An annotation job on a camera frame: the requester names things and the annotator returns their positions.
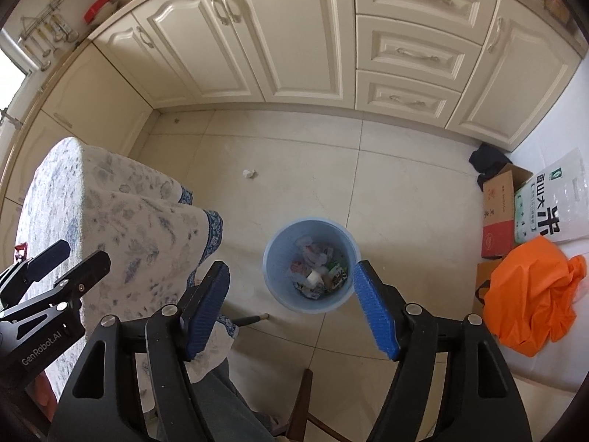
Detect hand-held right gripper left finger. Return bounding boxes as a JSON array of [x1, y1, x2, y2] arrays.
[[48, 262, 231, 442]]

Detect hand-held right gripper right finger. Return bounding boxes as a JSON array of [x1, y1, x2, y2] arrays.
[[353, 261, 532, 442]]

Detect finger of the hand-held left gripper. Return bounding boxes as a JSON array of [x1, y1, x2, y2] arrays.
[[0, 239, 71, 305], [0, 251, 112, 326]]

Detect blue plastic bin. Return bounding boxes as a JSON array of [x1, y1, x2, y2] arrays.
[[262, 218, 362, 315]]

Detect heap of crumpled packaging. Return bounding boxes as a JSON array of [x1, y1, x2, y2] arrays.
[[289, 235, 352, 299]]

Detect person's grey trouser leg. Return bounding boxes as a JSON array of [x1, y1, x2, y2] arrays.
[[156, 358, 287, 442]]

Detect small brown cardboard box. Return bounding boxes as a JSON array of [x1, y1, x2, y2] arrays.
[[472, 258, 507, 319]]

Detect dark wooden chair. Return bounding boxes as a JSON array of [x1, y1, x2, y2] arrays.
[[285, 368, 353, 442]]

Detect orange plastic bag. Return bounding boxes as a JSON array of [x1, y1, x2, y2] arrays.
[[483, 235, 588, 358]]

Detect brown and red cardboard box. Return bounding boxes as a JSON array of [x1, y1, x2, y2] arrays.
[[481, 163, 535, 259]]

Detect black cloth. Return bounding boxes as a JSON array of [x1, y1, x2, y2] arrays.
[[468, 142, 508, 189]]

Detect kitchen window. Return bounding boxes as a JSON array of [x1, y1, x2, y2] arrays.
[[0, 30, 29, 116]]

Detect white rice bag green print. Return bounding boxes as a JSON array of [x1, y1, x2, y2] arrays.
[[513, 147, 589, 246]]

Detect cream kitchen cabinets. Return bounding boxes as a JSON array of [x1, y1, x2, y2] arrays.
[[0, 0, 587, 259]]

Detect wall rack with hanging utensils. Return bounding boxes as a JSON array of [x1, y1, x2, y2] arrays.
[[18, 0, 80, 73]]

